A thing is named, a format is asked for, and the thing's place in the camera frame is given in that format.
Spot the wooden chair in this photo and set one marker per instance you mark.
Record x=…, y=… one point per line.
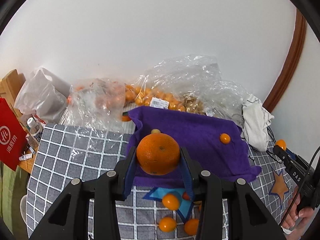
x=11, y=84

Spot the large orange mandarin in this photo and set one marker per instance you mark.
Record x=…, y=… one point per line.
x=158, y=154

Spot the white crumpled cloth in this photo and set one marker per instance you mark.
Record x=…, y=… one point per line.
x=256, y=121

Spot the small white bottle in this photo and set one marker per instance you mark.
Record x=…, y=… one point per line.
x=35, y=129

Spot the clear bag of tangerines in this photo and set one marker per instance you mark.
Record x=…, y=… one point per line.
x=95, y=104

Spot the yellow-green small fruit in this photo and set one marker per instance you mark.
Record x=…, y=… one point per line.
x=153, y=131

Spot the white plastic bag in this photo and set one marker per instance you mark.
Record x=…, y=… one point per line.
x=43, y=95

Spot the person's right hand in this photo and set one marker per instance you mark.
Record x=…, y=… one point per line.
x=296, y=223

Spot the grey checked tablecloth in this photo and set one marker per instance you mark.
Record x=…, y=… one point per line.
x=68, y=152

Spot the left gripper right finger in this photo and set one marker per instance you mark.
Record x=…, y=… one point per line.
x=187, y=171

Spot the clear bag of kumquats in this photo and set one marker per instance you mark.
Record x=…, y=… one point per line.
x=191, y=84

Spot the large orange with stem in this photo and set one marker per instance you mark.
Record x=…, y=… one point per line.
x=191, y=227

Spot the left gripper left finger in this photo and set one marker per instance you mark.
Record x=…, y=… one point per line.
x=130, y=166

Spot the brown wooden door frame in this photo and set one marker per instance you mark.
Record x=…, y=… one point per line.
x=290, y=63

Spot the purple towel tray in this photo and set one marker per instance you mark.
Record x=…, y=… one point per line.
x=199, y=134

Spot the small orange kumquat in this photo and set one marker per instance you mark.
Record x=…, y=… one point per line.
x=167, y=224
x=225, y=138
x=281, y=143

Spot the oval orange kumquat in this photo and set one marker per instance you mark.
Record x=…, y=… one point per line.
x=171, y=201

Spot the small red cherry tomato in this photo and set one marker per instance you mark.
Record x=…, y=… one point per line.
x=185, y=196

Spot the red paper bag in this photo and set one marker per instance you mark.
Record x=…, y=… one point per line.
x=12, y=137

